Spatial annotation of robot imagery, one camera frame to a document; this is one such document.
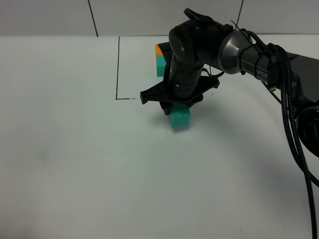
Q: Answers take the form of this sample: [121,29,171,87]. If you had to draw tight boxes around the right black braided cables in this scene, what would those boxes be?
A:
[268,43,319,239]

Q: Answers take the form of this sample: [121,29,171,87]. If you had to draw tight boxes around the teal template block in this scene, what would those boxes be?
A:
[156,53,166,77]

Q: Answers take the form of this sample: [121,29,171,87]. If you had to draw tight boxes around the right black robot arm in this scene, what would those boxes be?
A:
[140,9,319,155]

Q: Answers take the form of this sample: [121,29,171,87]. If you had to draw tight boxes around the orange template block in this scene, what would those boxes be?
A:
[155,44,163,56]

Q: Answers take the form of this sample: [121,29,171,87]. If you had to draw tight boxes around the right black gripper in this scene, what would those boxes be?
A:
[140,56,220,116]

